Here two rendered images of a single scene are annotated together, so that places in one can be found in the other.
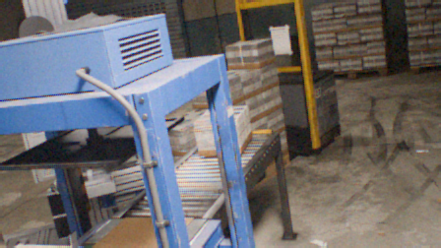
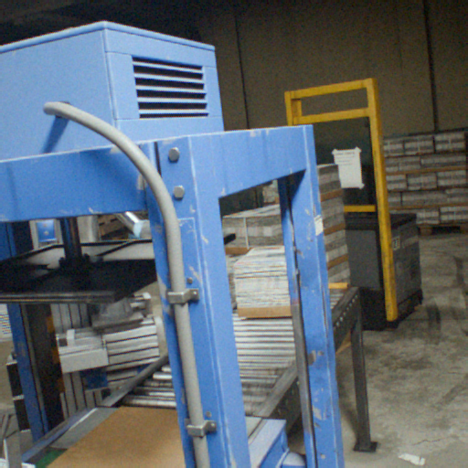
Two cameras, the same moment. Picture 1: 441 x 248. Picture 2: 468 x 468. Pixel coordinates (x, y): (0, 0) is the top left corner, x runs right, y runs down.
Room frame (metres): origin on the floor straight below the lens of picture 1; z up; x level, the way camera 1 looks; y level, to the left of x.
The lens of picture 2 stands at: (0.64, 0.15, 1.54)
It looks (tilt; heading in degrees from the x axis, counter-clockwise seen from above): 9 degrees down; 0
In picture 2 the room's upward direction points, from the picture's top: 7 degrees counter-clockwise
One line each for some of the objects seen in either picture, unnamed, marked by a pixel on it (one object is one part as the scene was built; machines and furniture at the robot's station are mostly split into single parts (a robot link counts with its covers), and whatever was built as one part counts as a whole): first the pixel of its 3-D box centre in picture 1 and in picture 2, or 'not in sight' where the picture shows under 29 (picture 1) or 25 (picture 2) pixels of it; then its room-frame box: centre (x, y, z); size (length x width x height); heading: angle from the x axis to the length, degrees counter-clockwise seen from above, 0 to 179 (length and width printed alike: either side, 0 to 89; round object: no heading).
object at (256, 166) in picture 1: (249, 175); (321, 349); (2.83, -0.11, 0.74); 1.34 x 0.05 x 0.12; 158
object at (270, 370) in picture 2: (187, 194); (223, 373); (2.62, 0.24, 0.78); 0.47 x 0.05 x 0.05; 68
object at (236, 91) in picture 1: (217, 93); (260, 232); (4.51, -0.01, 0.95); 0.38 x 0.29 x 0.23; 52
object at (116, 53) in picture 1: (75, 56); (51, 108); (1.98, 0.51, 1.65); 0.60 x 0.45 x 0.20; 68
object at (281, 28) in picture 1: (274, 35); (337, 163); (5.31, -0.68, 1.28); 0.57 x 0.01 x 0.65; 50
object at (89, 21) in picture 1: (89, 20); not in sight; (1.94, 0.41, 1.78); 0.32 x 0.28 x 0.05; 68
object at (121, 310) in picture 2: not in sight; (114, 305); (3.37, 0.73, 0.87); 0.15 x 0.15 x 0.10
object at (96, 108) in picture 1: (84, 94); (62, 177); (1.98, 0.51, 1.50); 0.94 x 0.68 x 0.10; 68
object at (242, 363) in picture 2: (192, 189); (230, 366); (2.68, 0.22, 0.78); 0.47 x 0.05 x 0.05; 68
